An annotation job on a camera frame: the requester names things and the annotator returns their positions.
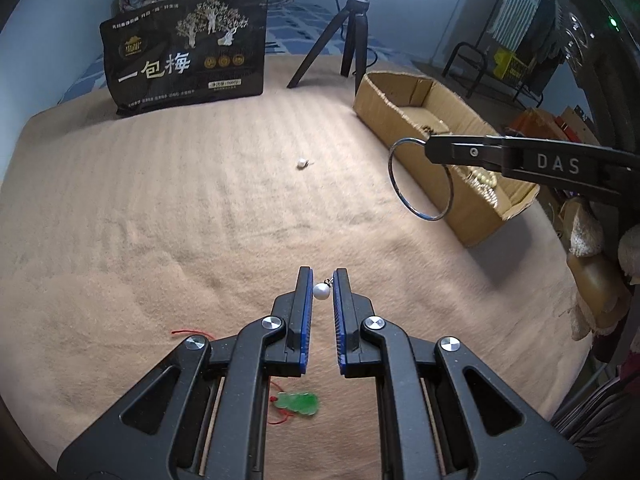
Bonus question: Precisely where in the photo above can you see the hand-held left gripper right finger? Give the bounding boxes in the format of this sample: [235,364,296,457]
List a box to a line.
[332,267,586,480]

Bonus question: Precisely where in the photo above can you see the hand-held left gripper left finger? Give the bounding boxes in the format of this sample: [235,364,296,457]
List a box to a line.
[56,266,315,480]

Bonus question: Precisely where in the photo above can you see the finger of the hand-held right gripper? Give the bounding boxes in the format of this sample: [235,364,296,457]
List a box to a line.
[424,132,640,201]

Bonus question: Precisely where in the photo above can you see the white pearl bead bracelet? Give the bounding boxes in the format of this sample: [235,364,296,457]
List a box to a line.
[477,182,503,208]

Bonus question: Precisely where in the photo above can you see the cardboard box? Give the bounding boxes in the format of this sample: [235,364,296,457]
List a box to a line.
[352,71,541,248]

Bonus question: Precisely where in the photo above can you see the thin black bangle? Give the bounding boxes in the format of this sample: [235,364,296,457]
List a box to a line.
[388,136,456,222]

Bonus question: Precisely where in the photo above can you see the red box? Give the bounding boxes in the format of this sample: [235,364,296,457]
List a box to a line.
[552,105,601,146]

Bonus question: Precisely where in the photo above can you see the dark hanging clothes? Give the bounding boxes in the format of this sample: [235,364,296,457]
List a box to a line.
[515,0,566,91]

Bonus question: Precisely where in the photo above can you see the white fuzzy cloth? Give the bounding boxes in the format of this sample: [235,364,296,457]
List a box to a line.
[569,204,607,257]

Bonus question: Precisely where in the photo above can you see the yellow box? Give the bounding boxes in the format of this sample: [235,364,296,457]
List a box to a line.
[492,47,531,81]

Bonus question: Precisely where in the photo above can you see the striped white towel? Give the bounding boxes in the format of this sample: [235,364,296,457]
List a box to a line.
[487,0,548,53]

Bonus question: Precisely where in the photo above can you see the tan plastic bag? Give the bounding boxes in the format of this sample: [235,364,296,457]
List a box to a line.
[566,252,632,342]

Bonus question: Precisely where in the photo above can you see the black metal clothes rack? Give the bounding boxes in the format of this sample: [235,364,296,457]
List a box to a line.
[442,0,556,111]

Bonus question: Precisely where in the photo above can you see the black tripod stand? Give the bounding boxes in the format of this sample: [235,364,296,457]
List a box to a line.
[286,0,373,90]

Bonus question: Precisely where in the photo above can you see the black printed snack bag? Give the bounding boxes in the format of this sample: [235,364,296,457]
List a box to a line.
[99,0,269,118]

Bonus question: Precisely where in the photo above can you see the green jade pendant red cord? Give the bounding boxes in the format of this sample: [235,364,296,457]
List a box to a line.
[171,329,321,425]

